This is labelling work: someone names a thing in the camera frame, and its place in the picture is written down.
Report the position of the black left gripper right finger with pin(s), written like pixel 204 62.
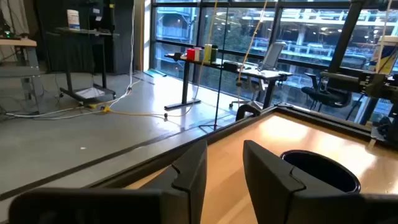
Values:
pixel 280 199

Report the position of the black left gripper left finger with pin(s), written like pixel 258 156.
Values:
pixel 183 193

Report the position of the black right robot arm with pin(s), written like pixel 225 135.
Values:
pixel 379 85

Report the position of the black enamel mug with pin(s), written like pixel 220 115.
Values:
pixel 323 168

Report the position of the black table clamp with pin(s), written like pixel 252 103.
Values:
pixel 245 109

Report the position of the long black desk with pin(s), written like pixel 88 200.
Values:
pixel 186 84

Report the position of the black office chair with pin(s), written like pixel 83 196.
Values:
pixel 326 96

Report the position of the grey office chair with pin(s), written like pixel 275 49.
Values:
pixel 247 88

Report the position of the black tripod pole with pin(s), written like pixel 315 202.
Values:
pixel 222 62

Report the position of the red cup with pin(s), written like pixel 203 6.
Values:
pixel 190 54

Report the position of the white cup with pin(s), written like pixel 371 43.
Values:
pixel 197 54

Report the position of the yellow-green canister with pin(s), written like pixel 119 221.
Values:
pixel 207 53

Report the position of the dark green canister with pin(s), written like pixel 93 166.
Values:
pixel 214 53

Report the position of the grey laptop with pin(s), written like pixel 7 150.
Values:
pixel 273 54

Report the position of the black curtain partition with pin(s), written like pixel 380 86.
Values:
pixel 124 46

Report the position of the black standing desk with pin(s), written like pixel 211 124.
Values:
pixel 81 31

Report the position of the white canister blue label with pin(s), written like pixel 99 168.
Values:
pixel 73 19

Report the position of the wooden top table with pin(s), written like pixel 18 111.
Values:
pixel 18 42

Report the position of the black table edge rail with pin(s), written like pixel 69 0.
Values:
pixel 326 123

